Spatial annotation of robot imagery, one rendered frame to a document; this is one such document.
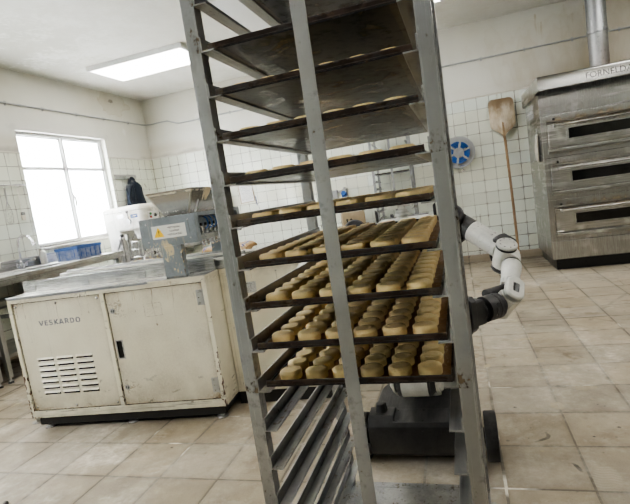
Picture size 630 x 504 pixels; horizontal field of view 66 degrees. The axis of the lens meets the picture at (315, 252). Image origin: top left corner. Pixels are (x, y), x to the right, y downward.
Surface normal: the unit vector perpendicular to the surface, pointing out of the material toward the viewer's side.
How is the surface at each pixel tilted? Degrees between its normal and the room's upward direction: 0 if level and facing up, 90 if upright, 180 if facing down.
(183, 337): 90
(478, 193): 90
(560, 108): 90
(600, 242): 92
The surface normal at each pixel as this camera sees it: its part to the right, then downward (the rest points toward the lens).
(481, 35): -0.27, 0.15
